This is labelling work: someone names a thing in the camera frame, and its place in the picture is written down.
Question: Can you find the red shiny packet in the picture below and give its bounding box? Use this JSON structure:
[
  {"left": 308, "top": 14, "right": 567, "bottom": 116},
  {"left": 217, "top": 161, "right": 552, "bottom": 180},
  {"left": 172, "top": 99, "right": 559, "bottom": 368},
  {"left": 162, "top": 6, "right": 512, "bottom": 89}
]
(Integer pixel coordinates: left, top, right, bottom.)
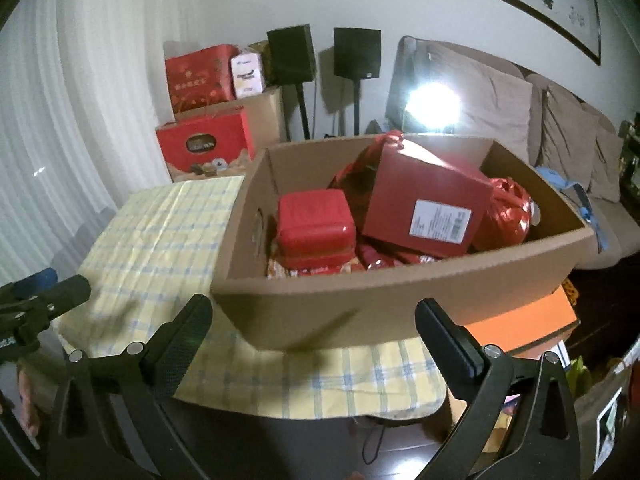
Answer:
[{"left": 356, "top": 241, "right": 442, "bottom": 274}]

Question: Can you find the bright light panel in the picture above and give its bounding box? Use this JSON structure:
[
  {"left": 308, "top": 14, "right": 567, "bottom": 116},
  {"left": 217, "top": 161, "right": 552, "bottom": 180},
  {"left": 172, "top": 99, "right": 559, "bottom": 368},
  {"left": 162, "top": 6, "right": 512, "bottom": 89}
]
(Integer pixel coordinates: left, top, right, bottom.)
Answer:
[{"left": 404, "top": 82, "right": 462, "bottom": 134}]

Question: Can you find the dark shelf unit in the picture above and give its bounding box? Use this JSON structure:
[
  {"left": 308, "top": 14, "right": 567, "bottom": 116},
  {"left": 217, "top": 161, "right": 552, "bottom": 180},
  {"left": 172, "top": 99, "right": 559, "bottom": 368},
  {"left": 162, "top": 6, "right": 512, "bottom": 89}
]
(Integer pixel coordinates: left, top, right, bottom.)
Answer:
[{"left": 616, "top": 116, "right": 640, "bottom": 192}]

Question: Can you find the beige sofa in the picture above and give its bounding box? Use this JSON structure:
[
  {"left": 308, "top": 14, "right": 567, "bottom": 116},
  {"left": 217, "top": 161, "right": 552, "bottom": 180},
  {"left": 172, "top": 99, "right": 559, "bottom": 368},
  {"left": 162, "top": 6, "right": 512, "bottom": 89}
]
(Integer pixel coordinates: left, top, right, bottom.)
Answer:
[{"left": 387, "top": 35, "right": 640, "bottom": 272}]

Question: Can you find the yellow checked tablecloth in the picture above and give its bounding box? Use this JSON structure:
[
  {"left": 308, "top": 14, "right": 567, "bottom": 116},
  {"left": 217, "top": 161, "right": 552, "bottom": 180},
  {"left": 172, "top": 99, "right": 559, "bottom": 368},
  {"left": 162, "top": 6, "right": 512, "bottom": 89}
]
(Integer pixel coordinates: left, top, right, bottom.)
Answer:
[{"left": 52, "top": 175, "right": 447, "bottom": 422}]

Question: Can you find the orange box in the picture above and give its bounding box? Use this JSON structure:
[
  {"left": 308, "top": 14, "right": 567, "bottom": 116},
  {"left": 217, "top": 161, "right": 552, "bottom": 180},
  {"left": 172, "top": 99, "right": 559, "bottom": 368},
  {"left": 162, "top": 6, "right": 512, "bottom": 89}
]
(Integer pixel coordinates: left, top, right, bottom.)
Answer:
[{"left": 449, "top": 289, "right": 582, "bottom": 362}]

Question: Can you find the red plastic bag bundle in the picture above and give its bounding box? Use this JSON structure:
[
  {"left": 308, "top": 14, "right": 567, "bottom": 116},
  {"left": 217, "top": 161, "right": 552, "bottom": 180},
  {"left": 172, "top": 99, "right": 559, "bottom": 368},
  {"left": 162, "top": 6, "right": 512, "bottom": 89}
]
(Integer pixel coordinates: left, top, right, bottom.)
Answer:
[{"left": 471, "top": 175, "right": 537, "bottom": 254}]

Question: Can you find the black speaker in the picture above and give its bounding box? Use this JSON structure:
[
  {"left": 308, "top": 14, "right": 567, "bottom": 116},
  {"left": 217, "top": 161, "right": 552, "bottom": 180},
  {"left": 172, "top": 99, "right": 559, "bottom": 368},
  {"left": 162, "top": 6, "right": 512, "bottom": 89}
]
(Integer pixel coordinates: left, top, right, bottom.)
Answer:
[
  {"left": 333, "top": 27, "right": 382, "bottom": 80},
  {"left": 266, "top": 23, "right": 316, "bottom": 84}
]

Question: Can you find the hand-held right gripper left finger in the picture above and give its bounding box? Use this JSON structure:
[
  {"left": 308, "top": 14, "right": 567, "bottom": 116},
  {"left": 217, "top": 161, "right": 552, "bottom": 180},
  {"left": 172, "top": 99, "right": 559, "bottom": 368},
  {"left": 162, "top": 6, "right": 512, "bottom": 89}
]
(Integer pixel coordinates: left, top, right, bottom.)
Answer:
[{"left": 47, "top": 293, "right": 214, "bottom": 480}]

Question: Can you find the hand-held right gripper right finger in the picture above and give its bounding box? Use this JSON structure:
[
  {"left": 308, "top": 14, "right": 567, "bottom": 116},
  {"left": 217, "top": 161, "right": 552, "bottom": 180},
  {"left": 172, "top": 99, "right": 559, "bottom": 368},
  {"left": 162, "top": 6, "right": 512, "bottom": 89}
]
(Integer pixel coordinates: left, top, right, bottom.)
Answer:
[{"left": 415, "top": 297, "right": 583, "bottom": 480}]

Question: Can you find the red pastry picture gift box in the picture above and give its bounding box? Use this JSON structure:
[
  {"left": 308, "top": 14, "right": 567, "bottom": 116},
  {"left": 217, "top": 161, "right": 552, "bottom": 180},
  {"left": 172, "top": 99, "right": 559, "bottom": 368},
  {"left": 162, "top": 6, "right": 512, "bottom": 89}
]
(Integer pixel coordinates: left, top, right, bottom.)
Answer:
[{"left": 154, "top": 107, "right": 256, "bottom": 182}]

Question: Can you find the person's left hand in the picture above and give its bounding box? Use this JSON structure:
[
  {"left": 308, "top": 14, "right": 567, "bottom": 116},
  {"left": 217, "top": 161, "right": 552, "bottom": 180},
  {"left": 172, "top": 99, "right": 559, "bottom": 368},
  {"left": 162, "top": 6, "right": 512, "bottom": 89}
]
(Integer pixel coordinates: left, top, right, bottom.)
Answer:
[{"left": 17, "top": 367, "right": 43, "bottom": 439}]

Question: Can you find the closed brown cardboard box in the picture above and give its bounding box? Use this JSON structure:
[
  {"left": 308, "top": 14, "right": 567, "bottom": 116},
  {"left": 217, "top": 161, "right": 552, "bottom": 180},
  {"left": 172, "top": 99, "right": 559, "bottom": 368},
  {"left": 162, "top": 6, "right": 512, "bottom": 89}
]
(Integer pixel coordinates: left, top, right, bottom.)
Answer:
[{"left": 172, "top": 87, "right": 289, "bottom": 157}]

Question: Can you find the red paper bag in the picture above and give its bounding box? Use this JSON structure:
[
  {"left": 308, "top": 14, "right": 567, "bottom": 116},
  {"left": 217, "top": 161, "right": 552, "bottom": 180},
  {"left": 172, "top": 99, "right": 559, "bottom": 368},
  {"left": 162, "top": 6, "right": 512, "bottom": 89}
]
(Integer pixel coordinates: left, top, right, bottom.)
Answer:
[{"left": 330, "top": 130, "right": 404, "bottom": 231}]

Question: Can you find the large beige cushion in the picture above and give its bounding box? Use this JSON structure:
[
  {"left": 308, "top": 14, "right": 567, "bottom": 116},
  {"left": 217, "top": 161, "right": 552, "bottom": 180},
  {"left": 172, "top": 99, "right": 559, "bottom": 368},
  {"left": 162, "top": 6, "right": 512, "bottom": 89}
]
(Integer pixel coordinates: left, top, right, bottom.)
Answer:
[{"left": 424, "top": 41, "right": 534, "bottom": 137}]

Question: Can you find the small white box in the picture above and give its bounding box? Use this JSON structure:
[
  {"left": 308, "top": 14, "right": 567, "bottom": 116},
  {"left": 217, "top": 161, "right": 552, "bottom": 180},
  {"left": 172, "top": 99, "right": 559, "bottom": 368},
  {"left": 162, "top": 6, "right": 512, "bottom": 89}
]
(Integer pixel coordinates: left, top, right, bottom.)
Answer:
[{"left": 229, "top": 52, "right": 266, "bottom": 99}]

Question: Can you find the large cardboard box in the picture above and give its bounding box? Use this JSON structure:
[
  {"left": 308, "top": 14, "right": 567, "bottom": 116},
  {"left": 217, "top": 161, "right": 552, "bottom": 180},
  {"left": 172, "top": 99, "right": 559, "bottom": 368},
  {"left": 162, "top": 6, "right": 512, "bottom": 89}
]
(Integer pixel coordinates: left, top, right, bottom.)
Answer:
[{"left": 210, "top": 133, "right": 597, "bottom": 352}]

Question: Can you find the white curtain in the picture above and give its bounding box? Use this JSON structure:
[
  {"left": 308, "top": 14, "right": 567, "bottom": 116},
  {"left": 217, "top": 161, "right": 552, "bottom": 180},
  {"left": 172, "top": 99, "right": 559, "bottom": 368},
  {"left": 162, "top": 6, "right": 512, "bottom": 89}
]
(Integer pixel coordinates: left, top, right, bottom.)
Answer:
[{"left": 0, "top": 0, "right": 174, "bottom": 281}]

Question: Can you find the green item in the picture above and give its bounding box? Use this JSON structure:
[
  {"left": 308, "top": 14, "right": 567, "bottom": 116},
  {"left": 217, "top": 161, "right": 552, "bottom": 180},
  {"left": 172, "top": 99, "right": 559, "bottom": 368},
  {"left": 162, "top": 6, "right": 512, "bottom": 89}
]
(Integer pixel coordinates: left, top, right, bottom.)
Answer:
[{"left": 566, "top": 356, "right": 594, "bottom": 397}]

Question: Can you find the red gift box gold print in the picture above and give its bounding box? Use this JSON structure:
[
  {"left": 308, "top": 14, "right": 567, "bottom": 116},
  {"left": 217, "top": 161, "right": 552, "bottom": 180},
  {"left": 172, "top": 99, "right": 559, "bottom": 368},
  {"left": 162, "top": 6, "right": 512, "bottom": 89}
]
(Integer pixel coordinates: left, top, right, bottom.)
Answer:
[{"left": 164, "top": 44, "right": 240, "bottom": 115}]

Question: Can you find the red tin box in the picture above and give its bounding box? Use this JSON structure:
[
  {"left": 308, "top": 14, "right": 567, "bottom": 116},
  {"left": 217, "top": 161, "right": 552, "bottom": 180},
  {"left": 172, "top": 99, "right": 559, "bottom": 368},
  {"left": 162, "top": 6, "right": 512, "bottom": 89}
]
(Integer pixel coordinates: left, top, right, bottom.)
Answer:
[{"left": 276, "top": 189, "right": 358, "bottom": 267}]

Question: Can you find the black cable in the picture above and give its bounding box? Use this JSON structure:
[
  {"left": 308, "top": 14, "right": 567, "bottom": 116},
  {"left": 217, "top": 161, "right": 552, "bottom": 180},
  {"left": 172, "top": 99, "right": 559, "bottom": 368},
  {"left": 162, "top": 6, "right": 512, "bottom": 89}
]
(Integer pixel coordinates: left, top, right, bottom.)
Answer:
[{"left": 361, "top": 419, "right": 389, "bottom": 467}]

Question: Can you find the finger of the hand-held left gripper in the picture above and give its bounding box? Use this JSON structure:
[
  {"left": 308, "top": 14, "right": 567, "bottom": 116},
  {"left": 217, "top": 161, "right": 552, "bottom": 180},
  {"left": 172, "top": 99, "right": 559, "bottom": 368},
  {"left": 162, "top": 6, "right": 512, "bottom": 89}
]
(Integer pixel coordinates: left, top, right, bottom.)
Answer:
[
  {"left": 27, "top": 274, "right": 92, "bottom": 313},
  {"left": 0, "top": 268, "right": 58, "bottom": 303}
]

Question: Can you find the red box white label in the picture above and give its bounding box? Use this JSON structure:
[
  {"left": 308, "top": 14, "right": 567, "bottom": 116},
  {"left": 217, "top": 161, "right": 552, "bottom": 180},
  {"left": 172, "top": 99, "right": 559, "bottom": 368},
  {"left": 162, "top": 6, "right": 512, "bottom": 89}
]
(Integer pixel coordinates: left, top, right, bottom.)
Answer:
[{"left": 360, "top": 138, "right": 496, "bottom": 258}]

